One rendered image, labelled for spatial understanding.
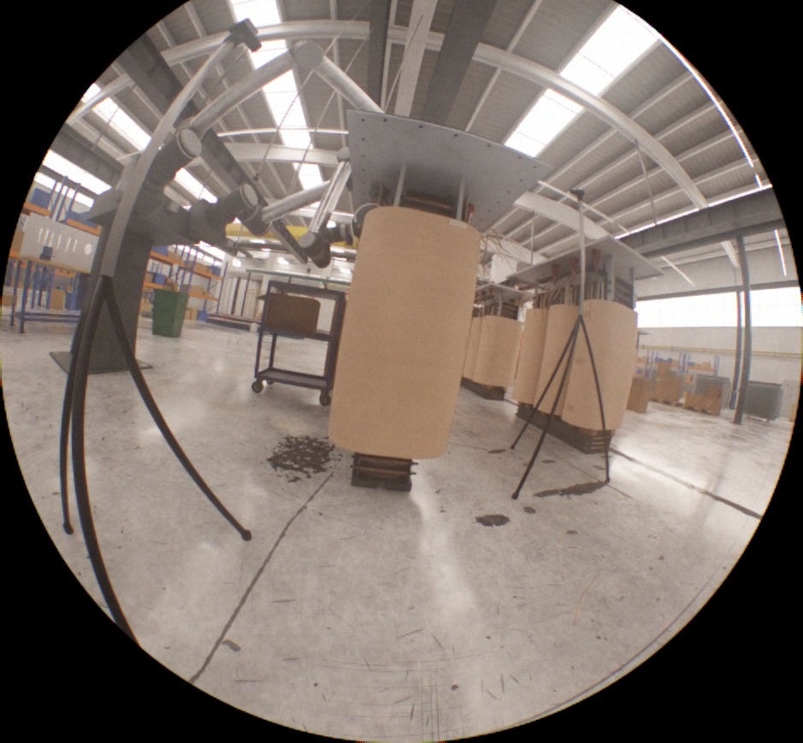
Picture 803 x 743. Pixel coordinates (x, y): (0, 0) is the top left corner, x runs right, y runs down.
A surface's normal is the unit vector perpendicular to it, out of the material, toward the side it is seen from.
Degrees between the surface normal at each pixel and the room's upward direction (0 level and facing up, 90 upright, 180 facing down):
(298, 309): 90
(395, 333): 90
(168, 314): 94
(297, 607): 0
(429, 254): 90
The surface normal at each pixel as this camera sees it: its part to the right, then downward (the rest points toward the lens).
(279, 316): 0.21, 0.04
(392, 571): 0.17, -0.99
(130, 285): 0.99, 0.17
